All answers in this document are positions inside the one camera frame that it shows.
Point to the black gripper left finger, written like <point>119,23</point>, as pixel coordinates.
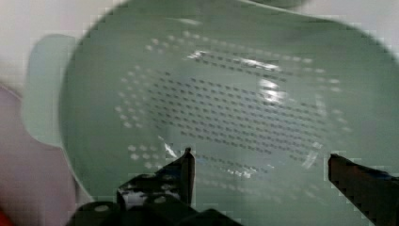
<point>175,179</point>

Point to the green plastic strainer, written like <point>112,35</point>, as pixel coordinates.
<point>262,97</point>

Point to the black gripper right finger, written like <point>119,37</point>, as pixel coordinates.
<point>374,192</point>

